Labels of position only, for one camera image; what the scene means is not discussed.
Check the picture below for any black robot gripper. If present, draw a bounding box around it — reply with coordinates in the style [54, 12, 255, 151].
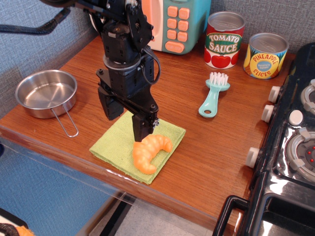
[96, 53, 160, 142]

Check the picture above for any orange plastic toy croissant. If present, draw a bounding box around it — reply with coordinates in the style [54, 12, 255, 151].
[132, 134, 173, 175]

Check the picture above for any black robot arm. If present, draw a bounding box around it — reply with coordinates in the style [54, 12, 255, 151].
[44, 0, 160, 142]

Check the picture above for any yellow-green folded cloth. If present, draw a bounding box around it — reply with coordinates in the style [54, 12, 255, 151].
[90, 112, 186, 184]

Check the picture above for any orange black object at corner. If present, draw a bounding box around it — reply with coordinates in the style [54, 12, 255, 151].
[0, 208, 35, 236]

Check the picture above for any small steel pan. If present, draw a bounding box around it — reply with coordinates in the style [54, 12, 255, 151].
[15, 70, 79, 138]

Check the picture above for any teal toy dish brush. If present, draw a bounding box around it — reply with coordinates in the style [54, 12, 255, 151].
[198, 72, 230, 118]

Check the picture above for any toy microwave teal and white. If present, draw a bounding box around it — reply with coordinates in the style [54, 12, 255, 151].
[90, 0, 211, 62]

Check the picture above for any tomato sauce toy can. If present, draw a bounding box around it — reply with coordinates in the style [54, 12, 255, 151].
[204, 11, 245, 69]

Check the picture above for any pineapple slices toy can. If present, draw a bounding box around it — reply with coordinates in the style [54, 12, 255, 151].
[243, 32, 289, 80]

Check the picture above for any black toy stove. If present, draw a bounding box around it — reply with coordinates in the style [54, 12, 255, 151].
[213, 43, 315, 236]

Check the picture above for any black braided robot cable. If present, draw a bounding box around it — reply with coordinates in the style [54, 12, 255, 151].
[0, 7, 72, 35]

